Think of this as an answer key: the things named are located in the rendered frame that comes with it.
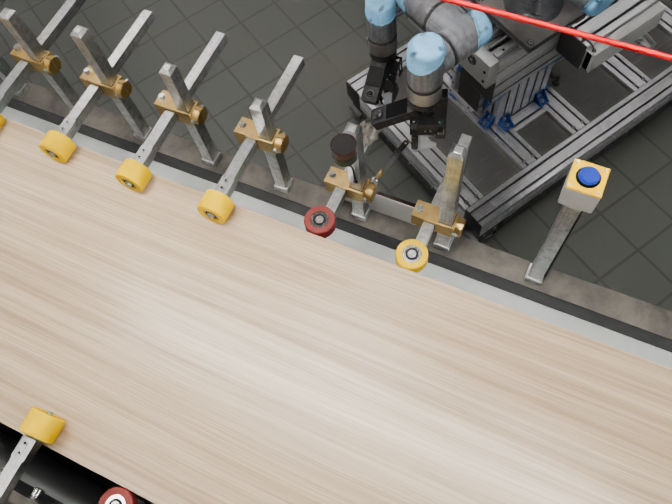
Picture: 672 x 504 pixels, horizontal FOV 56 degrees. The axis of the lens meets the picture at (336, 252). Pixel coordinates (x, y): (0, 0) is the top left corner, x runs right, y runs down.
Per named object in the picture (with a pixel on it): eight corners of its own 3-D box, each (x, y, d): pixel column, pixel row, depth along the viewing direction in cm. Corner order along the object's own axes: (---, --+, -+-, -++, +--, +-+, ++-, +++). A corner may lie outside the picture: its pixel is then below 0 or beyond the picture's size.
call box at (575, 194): (565, 177, 131) (575, 157, 124) (599, 188, 129) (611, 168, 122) (556, 204, 129) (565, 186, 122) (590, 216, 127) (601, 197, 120)
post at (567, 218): (529, 265, 171) (570, 182, 130) (546, 272, 170) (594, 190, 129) (523, 279, 169) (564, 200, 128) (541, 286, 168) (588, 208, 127)
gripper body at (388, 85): (403, 73, 175) (403, 39, 165) (393, 95, 172) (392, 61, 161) (377, 68, 178) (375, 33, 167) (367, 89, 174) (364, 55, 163)
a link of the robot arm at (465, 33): (461, -11, 129) (419, 17, 127) (499, 21, 125) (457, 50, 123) (458, 17, 136) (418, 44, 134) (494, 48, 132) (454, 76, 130)
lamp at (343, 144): (344, 177, 163) (337, 129, 143) (364, 184, 161) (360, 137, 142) (335, 196, 161) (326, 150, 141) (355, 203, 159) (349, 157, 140)
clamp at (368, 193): (332, 175, 174) (331, 165, 169) (378, 190, 171) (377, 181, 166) (324, 191, 172) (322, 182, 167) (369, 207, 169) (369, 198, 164)
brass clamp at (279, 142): (247, 125, 171) (243, 114, 166) (291, 140, 168) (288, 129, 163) (236, 143, 169) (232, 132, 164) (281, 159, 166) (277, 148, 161)
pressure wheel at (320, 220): (316, 220, 171) (311, 200, 161) (343, 230, 169) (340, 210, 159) (304, 245, 169) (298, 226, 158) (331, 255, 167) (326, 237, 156)
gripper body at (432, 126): (444, 141, 145) (447, 109, 134) (407, 141, 146) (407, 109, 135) (444, 114, 148) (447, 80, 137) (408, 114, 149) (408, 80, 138)
